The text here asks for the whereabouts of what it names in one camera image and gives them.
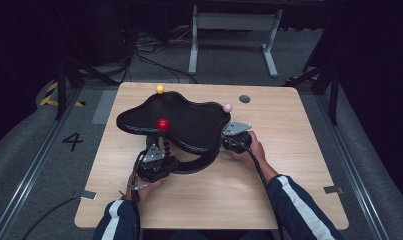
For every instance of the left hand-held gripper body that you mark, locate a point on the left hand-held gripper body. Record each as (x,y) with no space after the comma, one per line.
(154,166)

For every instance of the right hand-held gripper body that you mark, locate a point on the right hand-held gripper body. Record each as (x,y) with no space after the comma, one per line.
(237,141)

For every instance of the black wavy tray stand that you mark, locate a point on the black wavy tray stand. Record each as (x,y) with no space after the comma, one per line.
(189,116)

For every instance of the person's right hand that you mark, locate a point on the person's right hand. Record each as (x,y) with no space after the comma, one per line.
(255,155)

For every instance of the dark round table grommet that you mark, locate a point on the dark round table grommet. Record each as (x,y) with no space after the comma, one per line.
(244,99)

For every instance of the grey tape piece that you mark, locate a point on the grey tape piece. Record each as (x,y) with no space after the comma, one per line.
(333,190)
(86,195)

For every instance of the black tripod stand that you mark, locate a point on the black tripod stand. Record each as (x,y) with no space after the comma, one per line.
(334,100)
(61,90)

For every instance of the grey metal stand frame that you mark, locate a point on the grey metal stand frame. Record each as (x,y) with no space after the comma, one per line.
(235,21)

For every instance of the aluminium floor rail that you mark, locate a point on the aluminium floor rail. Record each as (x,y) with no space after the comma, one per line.
(32,170)
(355,173)

